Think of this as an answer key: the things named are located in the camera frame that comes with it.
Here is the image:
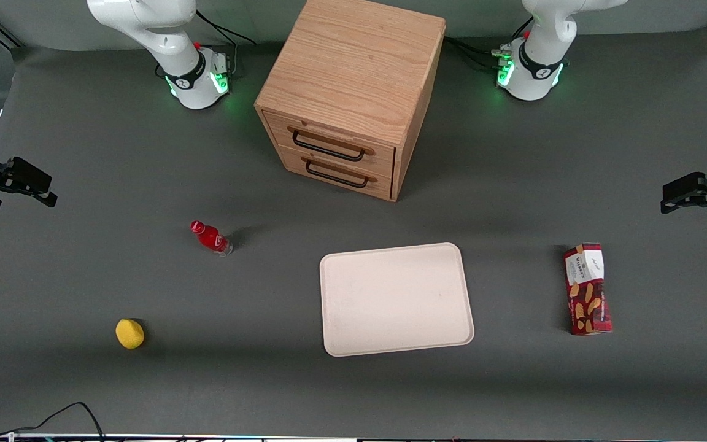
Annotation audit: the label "red tartan shortbread cookie box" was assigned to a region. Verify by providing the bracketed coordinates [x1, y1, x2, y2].
[563, 243, 614, 336]

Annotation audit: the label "cream rectangular plastic tray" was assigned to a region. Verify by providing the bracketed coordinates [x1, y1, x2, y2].
[319, 242, 476, 357]

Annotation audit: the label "yellow lemon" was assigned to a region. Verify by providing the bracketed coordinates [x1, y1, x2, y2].
[115, 318, 145, 350]

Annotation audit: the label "small red drink bottle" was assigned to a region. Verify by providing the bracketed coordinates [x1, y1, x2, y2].
[190, 220, 233, 257]

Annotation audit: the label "wooden drawer front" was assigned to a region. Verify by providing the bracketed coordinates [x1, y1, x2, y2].
[264, 110, 396, 179]
[276, 145, 395, 201]

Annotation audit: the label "wooden two-drawer cabinet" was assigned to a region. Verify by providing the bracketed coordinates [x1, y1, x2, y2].
[254, 0, 447, 202]

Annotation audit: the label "black cable at table edge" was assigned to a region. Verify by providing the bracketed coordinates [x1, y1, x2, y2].
[0, 402, 106, 442]

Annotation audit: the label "black right arm base cable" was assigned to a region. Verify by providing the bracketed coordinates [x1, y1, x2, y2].
[196, 11, 257, 77]

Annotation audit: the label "black left arm base cables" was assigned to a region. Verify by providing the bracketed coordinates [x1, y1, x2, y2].
[444, 17, 536, 69]

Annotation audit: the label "black metal drawer handle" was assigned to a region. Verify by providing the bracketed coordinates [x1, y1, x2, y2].
[300, 155, 377, 189]
[287, 126, 374, 163]

